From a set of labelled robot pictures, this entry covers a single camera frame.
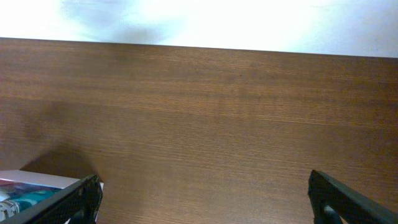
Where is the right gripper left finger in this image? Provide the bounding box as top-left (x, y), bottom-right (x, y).
top-left (1, 175), bottom-right (103, 224)

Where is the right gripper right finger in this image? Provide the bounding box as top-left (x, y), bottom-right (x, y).
top-left (308, 170), bottom-right (397, 224)

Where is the white cardboard box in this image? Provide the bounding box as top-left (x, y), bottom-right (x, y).
top-left (0, 169), bottom-right (104, 224)

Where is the teal mouthwash bottle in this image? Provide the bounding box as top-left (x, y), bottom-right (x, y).
top-left (1, 190), bottom-right (58, 221)

